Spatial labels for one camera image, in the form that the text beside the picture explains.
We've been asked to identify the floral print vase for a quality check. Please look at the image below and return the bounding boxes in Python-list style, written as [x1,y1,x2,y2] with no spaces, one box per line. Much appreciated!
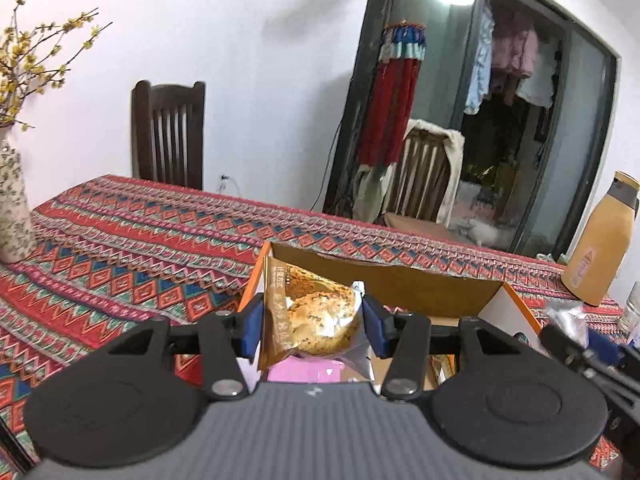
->
[0,127,38,263]

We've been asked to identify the white cat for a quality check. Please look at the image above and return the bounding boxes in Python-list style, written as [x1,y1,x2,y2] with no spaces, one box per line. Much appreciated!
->
[457,215,516,248]

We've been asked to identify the silver snack packet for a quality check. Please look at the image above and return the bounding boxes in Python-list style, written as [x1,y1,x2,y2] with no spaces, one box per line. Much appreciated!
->
[545,299,596,348]

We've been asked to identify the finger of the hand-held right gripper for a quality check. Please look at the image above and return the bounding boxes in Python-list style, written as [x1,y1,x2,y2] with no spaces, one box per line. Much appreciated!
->
[541,324,640,403]
[587,332,640,368]

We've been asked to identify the brown cookie snack packet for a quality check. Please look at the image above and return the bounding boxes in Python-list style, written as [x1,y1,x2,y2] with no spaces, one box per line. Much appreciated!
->
[257,255,371,373]

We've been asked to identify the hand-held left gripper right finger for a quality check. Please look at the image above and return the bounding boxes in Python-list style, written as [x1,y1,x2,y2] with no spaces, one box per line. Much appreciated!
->
[362,294,548,402]

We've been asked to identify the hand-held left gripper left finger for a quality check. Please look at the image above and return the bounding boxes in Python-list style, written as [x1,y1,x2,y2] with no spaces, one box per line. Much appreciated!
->
[87,294,264,402]

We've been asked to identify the orange cardboard box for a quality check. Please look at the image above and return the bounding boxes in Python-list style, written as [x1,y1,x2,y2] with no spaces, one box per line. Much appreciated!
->
[237,241,546,396]

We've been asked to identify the white hanging garment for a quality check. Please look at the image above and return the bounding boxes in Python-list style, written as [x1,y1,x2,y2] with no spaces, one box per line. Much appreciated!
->
[515,75,556,108]

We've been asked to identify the chair with draped cloth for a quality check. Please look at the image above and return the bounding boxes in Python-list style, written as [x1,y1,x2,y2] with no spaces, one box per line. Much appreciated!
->
[352,119,466,226]

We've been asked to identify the brown wooden chair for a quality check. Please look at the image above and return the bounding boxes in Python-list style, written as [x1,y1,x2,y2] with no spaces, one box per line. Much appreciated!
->
[382,125,458,233]

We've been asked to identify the yellow thermos jug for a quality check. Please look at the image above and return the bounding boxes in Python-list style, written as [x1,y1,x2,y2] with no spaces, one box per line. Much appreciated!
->
[560,171,640,307]

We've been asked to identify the red patterned tablecloth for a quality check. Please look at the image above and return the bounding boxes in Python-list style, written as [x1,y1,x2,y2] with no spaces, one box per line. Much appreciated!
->
[0,174,640,480]

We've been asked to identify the black framed sliding glass door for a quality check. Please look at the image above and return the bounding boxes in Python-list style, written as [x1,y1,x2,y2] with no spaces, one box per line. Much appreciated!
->
[322,0,621,261]

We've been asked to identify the light blue hanging garment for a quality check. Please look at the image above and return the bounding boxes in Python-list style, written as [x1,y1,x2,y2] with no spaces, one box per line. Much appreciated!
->
[462,5,496,116]

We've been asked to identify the black cable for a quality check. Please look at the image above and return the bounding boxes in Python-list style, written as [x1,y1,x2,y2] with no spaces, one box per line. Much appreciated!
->
[311,105,347,212]

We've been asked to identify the red tassel hanging decoration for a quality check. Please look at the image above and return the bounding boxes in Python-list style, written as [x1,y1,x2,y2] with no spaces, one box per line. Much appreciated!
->
[356,22,427,167]

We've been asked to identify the dark wooden chair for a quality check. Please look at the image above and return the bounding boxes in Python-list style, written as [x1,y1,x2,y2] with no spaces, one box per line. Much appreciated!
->
[131,80,206,191]

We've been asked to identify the yellow flower branches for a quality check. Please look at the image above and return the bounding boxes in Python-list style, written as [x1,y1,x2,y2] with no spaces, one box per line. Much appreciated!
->
[0,0,113,133]

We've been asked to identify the pink snack packet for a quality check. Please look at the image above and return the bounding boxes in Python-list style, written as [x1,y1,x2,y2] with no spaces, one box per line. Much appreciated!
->
[267,357,371,386]

